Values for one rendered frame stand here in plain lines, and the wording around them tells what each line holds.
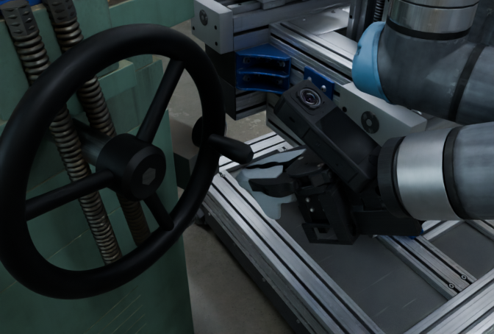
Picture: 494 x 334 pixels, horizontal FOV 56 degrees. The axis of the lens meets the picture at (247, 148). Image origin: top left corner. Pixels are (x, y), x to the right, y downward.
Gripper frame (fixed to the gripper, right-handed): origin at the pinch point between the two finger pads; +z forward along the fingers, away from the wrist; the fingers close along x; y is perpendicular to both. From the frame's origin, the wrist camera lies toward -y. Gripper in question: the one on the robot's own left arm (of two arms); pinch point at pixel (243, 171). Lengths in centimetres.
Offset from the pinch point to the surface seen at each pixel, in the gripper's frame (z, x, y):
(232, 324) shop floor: 56, 22, 56
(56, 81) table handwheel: -4.2, -16.8, -17.6
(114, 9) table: 13.8, 3.8, -23.4
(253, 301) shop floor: 56, 31, 56
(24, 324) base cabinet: 33.2, -21.3, 10.3
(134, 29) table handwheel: -4.7, -8.4, -18.9
